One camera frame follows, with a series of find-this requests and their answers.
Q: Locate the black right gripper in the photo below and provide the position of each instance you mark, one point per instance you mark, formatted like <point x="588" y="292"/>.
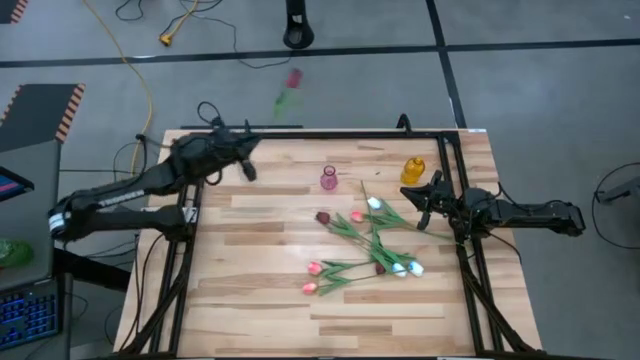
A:
<point x="440" y="200"/>

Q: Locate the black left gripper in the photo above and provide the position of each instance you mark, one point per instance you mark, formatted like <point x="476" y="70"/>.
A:
<point x="235" y="145"/>

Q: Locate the pink tulip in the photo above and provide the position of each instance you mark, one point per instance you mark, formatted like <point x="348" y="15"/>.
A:
<point x="357" y="216"/>
<point x="314" y="268"/>

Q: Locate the dark red tulip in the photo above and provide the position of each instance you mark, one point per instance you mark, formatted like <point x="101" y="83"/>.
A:
<point x="323" y="217"/>
<point x="294" y="78"/>
<point x="380" y="269"/>

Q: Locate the green stem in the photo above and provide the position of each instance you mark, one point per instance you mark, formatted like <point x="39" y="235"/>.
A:
<point x="309" y="288"/>

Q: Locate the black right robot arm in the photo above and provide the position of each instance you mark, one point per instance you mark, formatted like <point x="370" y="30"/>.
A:
<point x="525" y="215"/>

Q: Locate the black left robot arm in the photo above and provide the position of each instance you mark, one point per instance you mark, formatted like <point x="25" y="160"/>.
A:
<point x="125" y="192"/>

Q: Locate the amber glass vase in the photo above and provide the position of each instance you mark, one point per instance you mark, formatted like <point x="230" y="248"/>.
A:
<point x="412" y="172"/>

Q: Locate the pink glass vase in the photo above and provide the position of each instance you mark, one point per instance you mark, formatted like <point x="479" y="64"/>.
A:
<point x="328" y="181"/>

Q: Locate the dark red tulips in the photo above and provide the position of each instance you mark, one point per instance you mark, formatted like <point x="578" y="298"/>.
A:
<point x="325" y="135"/>

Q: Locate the black stand base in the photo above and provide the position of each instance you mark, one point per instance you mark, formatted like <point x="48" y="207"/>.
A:
<point x="298" y="32"/>

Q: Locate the black desk beam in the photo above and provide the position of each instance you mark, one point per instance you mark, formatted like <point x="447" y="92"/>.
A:
<point x="90" y="270"/>

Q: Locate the large hazard-striped black mat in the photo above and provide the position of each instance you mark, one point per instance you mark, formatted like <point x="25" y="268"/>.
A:
<point x="35" y="115"/>

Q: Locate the grey side desk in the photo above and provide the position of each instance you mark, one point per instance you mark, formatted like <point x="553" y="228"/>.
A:
<point x="30" y="225"/>

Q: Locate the green object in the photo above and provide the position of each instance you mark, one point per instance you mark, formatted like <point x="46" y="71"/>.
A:
<point x="15" y="252"/>

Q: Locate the small hazard-striped black mat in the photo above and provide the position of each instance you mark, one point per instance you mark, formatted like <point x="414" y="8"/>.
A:
<point x="7" y="7"/>

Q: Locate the backlit keyboard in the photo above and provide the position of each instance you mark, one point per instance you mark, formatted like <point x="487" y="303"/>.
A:
<point x="27" y="312"/>

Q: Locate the small black bracket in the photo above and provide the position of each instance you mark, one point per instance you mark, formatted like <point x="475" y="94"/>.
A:
<point x="404" y="125"/>

